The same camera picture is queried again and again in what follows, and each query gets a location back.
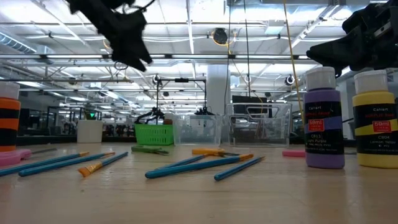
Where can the black monitor screen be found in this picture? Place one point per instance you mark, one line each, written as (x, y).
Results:
(25, 116)
(239, 105)

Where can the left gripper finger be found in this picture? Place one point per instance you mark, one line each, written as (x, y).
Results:
(145, 56)
(133, 63)

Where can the orange paint bottle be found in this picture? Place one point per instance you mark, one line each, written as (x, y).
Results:
(8, 124)

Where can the purple paint bottle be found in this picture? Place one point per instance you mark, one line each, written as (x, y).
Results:
(324, 155)

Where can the large clear plastic bin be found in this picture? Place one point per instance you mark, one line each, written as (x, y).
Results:
(258, 130)

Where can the brown paint bottle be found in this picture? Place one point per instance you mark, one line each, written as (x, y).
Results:
(168, 122)

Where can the white building column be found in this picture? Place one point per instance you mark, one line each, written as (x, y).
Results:
(217, 90)

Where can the black aluminium table frame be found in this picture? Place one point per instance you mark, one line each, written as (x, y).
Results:
(46, 140)

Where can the white cylindrical cup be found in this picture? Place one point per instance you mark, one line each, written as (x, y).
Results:
(89, 131)

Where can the green scissors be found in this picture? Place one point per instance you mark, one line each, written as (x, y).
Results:
(146, 149)

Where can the pink scissors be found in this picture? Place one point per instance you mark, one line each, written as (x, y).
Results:
(9, 158)
(293, 153)

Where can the green lit sign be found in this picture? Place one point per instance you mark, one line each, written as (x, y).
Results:
(91, 114)

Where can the small clear plastic bin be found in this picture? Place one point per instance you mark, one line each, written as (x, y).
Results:
(197, 130)

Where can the yellow paint bottle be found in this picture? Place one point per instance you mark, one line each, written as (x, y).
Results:
(375, 155)

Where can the orange scissors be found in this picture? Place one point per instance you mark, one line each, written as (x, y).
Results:
(206, 151)

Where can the green plastic basket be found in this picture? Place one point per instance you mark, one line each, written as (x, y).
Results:
(154, 134)

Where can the background black robot station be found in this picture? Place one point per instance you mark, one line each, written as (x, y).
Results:
(182, 80)

